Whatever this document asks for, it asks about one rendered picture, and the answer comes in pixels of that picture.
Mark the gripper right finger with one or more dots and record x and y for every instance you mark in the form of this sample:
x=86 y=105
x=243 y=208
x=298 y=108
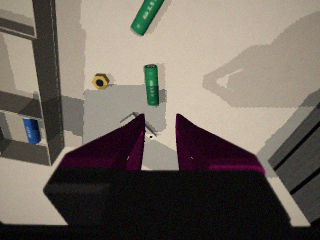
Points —
x=209 y=151

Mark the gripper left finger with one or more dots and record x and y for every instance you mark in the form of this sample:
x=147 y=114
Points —
x=112 y=149

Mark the blue aa battery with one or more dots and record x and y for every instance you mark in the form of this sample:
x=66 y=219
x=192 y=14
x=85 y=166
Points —
x=32 y=130

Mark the brass hex nut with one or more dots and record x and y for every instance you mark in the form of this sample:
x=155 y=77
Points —
x=100 y=81

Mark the white domino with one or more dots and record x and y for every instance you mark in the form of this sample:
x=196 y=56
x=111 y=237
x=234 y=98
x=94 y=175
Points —
x=149 y=133

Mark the green aa battery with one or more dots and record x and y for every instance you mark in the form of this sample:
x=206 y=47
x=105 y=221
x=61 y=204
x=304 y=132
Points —
x=145 y=15
x=151 y=79

